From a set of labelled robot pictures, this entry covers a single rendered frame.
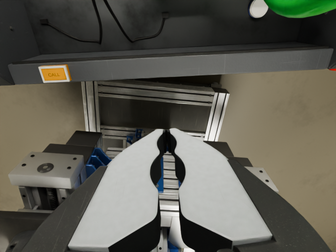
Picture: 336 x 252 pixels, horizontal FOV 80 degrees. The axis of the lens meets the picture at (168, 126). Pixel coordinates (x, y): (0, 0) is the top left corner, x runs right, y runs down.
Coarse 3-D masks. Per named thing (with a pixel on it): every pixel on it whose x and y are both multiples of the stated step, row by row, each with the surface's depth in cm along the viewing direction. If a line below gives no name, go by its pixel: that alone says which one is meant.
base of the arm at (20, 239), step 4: (20, 232) 47; (24, 232) 46; (28, 232) 46; (32, 232) 46; (16, 236) 46; (20, 236) 46; (24, 236) 45; (28, 236) 45; (12, 240) 46; (16, 240) 45; (20, 240) 45; (24, 240) 45; (8, 244) 46; (12, 244) 45; (16, 244) 44; (20, 244) 44; (24, 244) 44; (8, 248) 46; (12, 248) 46; (16, 248) 44; (20, 248) 43
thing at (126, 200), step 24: (144, 144) 11; (120, 168) 9; (144, 168) 9; (96, 192) 8; (120, 192) 8; (144, 192) 8; (96, 216) 7; (120, 216) 7; (144, 216) 7; (72, 240) 6; (96, 240) 6; (120, 240) 6; (144, 240) 7
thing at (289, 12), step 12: (264, 0) 17; (276, 0) 15; (288, 0) 14; (300, 0) 12; (312, 0) 11; (324, 0) 11; (276, 12) 15; (288, 12) 14; (300, 12) 13; (312, 12) 12
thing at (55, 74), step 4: (64, 64) 38; (48, 68) 37; (52, 68) 37; (56, 68) 37; (60, 68) 37; (44, 72) 38; (48, 72) 38; (52, 72) 38; (56, 72) 38; (60, 72) 38; (64, 72) 38; (68, 72) 38; (44, 76) 38; (48, 76) 38; (52, 76) 38; (56, 76) 38; (60, 76) 38; (64, 76) 38
